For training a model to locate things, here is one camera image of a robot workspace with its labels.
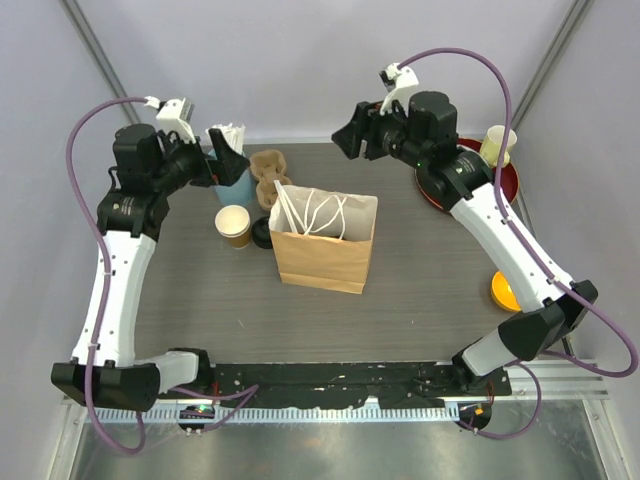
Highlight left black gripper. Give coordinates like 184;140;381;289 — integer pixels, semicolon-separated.
151;128;248;196

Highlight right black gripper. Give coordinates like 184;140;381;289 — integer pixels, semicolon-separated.
334;95;430;169

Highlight brown paper bag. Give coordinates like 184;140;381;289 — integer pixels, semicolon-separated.
268;182;378;294

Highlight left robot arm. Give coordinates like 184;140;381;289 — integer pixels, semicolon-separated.
51;124;249;412

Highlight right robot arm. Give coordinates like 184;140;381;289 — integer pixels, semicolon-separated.
331;91;598;395

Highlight light blue straw holder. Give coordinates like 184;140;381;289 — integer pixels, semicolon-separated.
213;168;255;206

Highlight cardboard cup carrier stack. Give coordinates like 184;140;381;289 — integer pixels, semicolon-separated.
249;149;293;212

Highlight stack of paper cups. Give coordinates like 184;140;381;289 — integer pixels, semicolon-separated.
215;205;251;249

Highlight stack of black lids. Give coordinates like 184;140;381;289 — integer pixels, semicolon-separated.
251;216;273;250

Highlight pale yellow mug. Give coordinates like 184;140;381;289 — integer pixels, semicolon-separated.
480;125;517;168

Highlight orange bowl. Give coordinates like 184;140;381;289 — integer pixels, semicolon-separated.
490;271;521;312

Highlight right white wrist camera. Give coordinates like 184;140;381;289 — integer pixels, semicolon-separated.
379;63;419;115

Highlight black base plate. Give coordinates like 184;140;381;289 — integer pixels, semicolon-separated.
154;360;514;409

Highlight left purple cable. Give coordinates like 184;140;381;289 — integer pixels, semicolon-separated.
66;97;261;456

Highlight purple cable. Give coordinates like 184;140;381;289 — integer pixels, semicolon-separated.
66;97;261;456
399;47;640;441

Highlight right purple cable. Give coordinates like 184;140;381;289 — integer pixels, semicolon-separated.
399;47;640;441

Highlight aluminium frame rail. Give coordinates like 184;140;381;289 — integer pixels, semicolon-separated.
94;360;608;432

